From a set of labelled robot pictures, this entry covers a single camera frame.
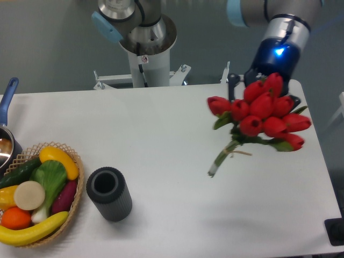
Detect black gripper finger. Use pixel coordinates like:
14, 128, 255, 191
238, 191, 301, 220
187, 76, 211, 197
289, 95, 301, 107
227, 73, 241, 102

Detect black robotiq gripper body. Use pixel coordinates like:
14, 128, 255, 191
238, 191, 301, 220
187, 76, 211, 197
244, 38, 300, 96

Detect red tulip bouquet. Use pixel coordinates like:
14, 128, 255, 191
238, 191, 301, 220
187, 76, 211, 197
207, 73, 312, 177

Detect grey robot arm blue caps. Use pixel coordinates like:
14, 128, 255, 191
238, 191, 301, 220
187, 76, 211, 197
91, 1, 324, 99

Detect dark grey ribbed vase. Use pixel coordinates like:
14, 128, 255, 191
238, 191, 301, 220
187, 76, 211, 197
86, 167, 133, 222

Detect white furniture piece right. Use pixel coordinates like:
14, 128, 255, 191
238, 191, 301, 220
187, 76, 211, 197
324, 92, 344, 131

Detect black device at table edge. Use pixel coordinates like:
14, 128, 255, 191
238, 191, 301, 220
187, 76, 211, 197
324, 218, 343, 246

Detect yellow lemon squash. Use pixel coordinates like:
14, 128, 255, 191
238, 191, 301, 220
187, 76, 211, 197
39, 146, 79, 180

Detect green bok choy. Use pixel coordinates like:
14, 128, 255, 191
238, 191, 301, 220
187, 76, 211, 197
30, 160, 67, 224

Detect purple sweet potato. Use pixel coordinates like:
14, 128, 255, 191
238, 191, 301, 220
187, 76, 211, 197
51, 180, 77, 214

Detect woven wicker basket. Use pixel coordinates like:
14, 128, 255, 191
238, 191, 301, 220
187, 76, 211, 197
1, 142, 84, 247

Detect dark green cucumber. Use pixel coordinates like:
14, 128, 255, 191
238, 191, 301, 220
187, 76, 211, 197
1, 157, 41, 189

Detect round beige disc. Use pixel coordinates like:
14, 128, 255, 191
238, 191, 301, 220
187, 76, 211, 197
13, 181, 45, 211

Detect yellow bell pepper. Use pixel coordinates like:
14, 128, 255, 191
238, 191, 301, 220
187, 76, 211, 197
0, 185, 18, 211

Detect orange fruit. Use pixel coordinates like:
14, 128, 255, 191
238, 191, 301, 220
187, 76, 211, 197
1, 207, 31, 230

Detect yellow banana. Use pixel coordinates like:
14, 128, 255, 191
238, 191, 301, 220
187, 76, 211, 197
1, 211, 69, 247

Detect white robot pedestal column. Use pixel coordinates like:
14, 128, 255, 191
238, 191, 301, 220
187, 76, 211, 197
120, 14, 177, 74

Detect white metal base frame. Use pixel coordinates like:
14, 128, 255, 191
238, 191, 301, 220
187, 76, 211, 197
93, 61, 231, 90

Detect blue handled saucepan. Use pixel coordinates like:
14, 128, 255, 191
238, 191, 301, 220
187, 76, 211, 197
1, 77, 22, 178

